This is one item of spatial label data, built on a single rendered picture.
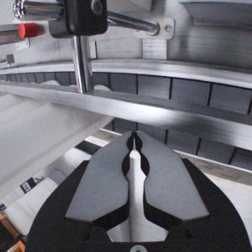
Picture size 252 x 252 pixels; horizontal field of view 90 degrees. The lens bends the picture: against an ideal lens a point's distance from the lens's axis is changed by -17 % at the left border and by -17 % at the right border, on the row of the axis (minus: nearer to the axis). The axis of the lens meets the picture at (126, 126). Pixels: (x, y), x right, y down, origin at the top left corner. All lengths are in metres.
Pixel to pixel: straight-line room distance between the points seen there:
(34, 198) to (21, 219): 0.06
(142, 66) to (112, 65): 0.04
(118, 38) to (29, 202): 0.41
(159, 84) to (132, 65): 0.04
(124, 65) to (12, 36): 0.34
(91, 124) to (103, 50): 0.14
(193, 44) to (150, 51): 0.06
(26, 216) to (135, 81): 0.39
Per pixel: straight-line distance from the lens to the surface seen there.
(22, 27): 0.40
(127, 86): 0.18
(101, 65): 0.20
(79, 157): 0.33
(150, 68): 0.16
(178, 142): 0.18
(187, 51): 0.20
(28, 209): 0.44
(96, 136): 0.19
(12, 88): 0.22
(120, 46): 0.24
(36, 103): 0.19
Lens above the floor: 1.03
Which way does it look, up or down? 48 degrees down
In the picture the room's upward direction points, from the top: 129 degrees counter-clockwise
